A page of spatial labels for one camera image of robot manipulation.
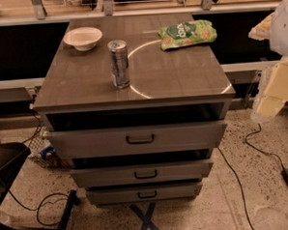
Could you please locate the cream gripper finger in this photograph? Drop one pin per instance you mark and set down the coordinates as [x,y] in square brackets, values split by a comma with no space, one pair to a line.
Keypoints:
[262,30]
[273,92]

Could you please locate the silver blue redbull can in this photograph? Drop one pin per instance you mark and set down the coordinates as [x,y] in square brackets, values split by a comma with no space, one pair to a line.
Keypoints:
[119,63]

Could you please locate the grey drawer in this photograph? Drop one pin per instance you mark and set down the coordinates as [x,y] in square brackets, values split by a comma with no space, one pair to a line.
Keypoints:
[95,143]
[138,194]
[142,173]

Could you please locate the green snack bag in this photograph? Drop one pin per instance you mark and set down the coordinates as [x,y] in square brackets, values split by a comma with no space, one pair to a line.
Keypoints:
[187,33]

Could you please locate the wire basket with items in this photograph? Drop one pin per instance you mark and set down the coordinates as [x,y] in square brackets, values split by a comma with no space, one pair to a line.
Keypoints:
[43,153]

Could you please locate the white paper bowl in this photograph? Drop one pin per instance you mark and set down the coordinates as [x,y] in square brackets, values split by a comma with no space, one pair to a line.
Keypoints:
[83,38]

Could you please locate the bottom grey drawer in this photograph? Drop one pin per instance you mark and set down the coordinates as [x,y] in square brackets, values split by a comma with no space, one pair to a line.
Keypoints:
[138,194]

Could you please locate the top grey drawer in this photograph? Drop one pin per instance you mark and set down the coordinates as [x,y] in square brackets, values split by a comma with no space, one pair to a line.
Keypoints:
[95,143]

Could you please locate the middle grey drawer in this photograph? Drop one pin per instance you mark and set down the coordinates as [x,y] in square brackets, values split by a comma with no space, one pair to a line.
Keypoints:
[142,173]

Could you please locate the grey drawer cabinet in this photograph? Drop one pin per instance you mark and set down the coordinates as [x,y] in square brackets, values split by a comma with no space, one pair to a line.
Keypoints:
[183,86]

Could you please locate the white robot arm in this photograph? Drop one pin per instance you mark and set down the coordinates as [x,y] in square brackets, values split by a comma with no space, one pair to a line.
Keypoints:
[279,31]

